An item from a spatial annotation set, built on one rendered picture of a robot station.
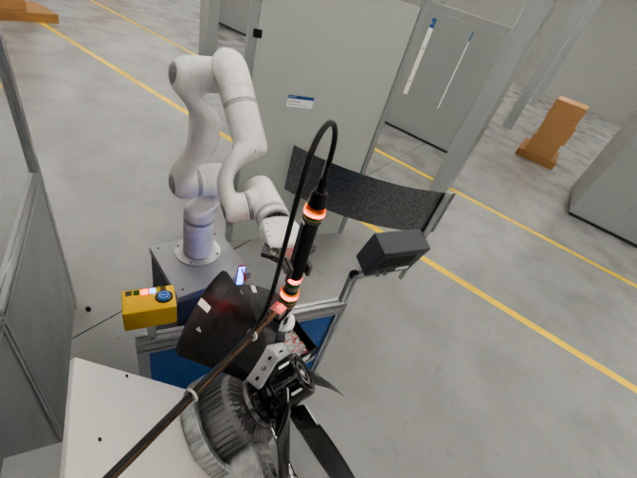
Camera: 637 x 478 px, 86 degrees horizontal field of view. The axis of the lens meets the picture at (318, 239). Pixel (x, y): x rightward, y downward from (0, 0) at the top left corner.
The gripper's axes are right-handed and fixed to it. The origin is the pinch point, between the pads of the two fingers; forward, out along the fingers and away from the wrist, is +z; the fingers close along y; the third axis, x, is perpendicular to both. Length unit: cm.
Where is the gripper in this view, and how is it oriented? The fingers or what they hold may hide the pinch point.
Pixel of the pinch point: (297, 266)
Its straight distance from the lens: 76.3
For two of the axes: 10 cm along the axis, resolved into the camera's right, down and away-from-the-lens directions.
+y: -8.9, 0.8, -4.6
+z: 3.9, 6.6, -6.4
